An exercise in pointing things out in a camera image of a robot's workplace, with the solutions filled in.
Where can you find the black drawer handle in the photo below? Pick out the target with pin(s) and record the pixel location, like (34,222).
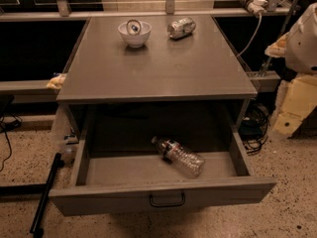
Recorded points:
(167,200)

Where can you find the clear plastic water bottle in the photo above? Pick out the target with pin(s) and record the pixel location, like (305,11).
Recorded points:
(186,161)

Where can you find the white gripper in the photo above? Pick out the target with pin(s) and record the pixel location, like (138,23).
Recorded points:
(303,47)

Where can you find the white power strip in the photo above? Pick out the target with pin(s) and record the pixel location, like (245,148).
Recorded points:
(255,7)

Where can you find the white ceramic bowl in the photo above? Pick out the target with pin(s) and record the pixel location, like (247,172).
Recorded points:
(135,41)

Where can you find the can inside bowl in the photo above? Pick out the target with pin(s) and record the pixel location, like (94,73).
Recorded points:
(133,27)

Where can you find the grey metal cabinet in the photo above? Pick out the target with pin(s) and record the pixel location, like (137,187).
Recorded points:
(191,90)

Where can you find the open grey top drawer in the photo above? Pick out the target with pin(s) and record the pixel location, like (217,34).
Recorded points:
(117,168)

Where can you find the crushed silver soda can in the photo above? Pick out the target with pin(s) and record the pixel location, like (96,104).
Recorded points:
(181,28)

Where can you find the black floor stand bar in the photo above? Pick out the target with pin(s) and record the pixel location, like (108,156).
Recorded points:
(36,230)

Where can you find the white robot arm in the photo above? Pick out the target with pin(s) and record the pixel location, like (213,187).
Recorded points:
(301,47)

